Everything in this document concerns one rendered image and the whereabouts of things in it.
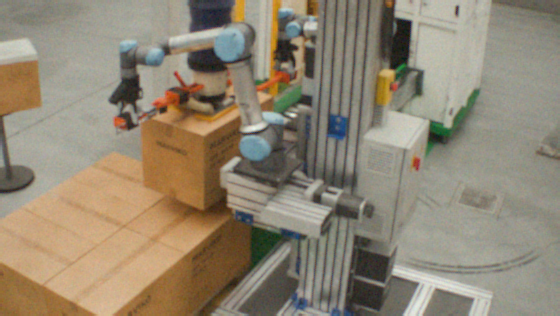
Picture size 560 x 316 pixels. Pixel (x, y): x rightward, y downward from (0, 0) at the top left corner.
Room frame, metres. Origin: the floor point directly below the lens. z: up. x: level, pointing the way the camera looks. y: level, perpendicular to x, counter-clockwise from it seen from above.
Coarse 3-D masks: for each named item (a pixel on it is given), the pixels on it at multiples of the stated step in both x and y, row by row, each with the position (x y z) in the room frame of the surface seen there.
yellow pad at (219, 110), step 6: (234, 96) 3.05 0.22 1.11; (234, 102) 3.03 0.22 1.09; (216, 108) 2.92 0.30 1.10; (222, 108) 2.94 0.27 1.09; (228, 108) 2.96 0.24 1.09; (234, 108) 2.99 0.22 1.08; (198, 114) 2.87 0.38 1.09; (204, 114) 2.87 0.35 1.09; (210, 114) 2.87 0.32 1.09; (216, 114) 2.88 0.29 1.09; (222, 114) 2.90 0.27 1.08; (210, 120) 2.83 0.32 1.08
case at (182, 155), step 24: (264, 96) 3.18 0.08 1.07; (168, 120) 2.83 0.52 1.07; (192, 120) 2.84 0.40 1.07; (216, 120) 2.85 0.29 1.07; (240, 120) 2.94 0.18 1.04; (144, 144) 2.87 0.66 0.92; (168, 144) 2.79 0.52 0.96; (192, 144) 2.71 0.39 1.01; (216, 144) 2.77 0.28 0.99; (144, 168) 2.88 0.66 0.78; (168, 168) 2.79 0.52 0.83; (192, 168) 2.72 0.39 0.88; (216, 168) 2.77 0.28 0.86; (168, 192) 2.80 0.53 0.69; (192, 192) 2.72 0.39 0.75; (216, 192) 2.77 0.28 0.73
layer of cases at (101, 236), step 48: (48, 192) 2.96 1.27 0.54; (96, 192) 3.00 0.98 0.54; (144, 192) 3.03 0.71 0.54; (0, 240) 2.47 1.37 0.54; (48, 240) 2.51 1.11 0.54; (96, 240) 2.54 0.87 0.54; (144, 240) 2.58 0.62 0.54; (192, 240) 2.61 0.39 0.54; (240, 240) 2.93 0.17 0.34; (0, 288) 2.32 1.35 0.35; (48, 288) 2.14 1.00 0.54; (96, 288) 2.17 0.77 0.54; (144, 288) 2.21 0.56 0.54; (192, 288) 2.52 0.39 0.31
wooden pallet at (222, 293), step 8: (248, 264) 3.00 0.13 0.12; (240, 272) 2.93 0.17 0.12; (248, 272) 3.00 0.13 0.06; (232, 280) 2.91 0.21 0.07; (240, 280) 2.93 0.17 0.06; (224, 288) 2.89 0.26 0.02; (232, 288) 2.90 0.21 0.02; (216, 296) 2.81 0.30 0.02; (224, 296) 2.82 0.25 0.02; (208, 304) 2.74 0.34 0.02; (216, 304) 2.74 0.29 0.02; (200, 312) 2.67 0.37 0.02; (208, 312) 2.67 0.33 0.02
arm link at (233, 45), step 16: (224, 32) 2.35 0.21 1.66; (240, 32) 2.37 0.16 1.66; (224, 48) 2.34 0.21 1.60; (240, 48) 2.32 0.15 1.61; (240, 64) 2.34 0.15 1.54; (240, 80) 2.34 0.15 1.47; (240, 96) 2.34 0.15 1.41; (256, 96) 2.36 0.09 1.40; (240, 112) 2.35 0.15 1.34; (256, 112) 2.34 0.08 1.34; (240, 128) 2.36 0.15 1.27; (256, 128) 2.32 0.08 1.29; (272, 128) 2.41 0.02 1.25; (240, 144) 2.31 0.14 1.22; (256, 144) 2.29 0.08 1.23; (272, 144) 2.35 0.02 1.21; (256, 160) 2.31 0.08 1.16
